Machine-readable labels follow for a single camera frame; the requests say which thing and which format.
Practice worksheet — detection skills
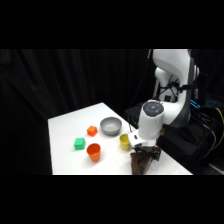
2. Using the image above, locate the black robot stand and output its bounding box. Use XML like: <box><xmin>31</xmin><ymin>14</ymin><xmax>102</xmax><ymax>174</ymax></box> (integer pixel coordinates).
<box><xmin>123</xmin><ymin>99</ymin><xmax>224</xmax><ymax>176</ymax></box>

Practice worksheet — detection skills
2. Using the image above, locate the brown plush deer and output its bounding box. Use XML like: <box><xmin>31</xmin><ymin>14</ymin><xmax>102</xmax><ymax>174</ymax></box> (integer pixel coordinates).
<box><xmin>129</xmin><ymin>147</ymin><xmax>162</xmax><ymax>176</ymax></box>

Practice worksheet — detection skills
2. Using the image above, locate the grey bowl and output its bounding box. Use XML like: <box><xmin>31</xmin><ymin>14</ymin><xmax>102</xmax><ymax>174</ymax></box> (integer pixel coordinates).
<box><xmin>99</xmin><ymin>116</ymin><xmax>123</xmax><ymax>137</ymax></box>

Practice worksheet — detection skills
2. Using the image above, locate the black curtain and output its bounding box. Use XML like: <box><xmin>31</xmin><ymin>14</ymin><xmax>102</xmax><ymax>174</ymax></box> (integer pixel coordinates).
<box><xmin>0</xmin><ymin>49</ymin><xmax>224</xmax><ymax>176</ymax></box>

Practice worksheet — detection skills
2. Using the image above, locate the green cube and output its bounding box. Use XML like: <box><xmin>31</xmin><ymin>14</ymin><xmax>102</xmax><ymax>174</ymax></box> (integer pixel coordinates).
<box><xmin>73</xmin><ymin>137</ymin><xmax>87</xmax><ymax>151</ymax></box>

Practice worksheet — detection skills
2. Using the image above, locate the blue lit controller box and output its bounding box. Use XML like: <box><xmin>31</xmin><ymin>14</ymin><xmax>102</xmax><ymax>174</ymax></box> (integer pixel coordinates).
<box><xmin>190</xmin><ymin>98</ymin><xmax>202</xmax><ymax>110</ymax></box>

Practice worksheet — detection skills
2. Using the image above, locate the yellow plastic cup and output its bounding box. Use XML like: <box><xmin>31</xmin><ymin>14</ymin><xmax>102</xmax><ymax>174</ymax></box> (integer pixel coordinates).
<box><xmin>119</xmin><ymin>133</ymin><xmax>132</xmax><ymax>152</ymax></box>

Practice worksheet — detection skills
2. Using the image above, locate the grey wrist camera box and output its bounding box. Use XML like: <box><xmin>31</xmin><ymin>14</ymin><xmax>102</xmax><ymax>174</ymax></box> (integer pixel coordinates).
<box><xmin>127</xmin><ymin>130</ymin><xmax>145</xmax><ymax>148</ymax></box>

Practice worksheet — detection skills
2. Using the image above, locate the orange plastic cup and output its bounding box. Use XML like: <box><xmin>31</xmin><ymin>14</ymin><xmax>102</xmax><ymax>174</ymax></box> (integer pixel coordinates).
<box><xmin>86</xmin><ymin>142</ymin><xmax>102</xmax><ymax>163</ymax></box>

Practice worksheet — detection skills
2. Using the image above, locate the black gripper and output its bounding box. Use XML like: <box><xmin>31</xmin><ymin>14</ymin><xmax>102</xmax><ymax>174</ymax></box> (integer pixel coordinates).
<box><xmin>134</xmin><ymin>141</ymin><xmax>159</xmax><ymax>156</ymax></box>

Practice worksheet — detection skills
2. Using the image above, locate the yellow cable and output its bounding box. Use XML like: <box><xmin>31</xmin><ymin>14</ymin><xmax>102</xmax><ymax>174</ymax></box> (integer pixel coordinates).
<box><xmin>203</xmin><ymin>107</ymin><xmax>224</xmax><ymax>158</ymax></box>

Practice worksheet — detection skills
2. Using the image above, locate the orange cube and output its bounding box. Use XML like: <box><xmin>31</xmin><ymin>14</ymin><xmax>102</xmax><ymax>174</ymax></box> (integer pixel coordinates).
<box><xmin>86</xmin><ymin>125</ymin><xmax>98</xmax><ymax>137</ymax></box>

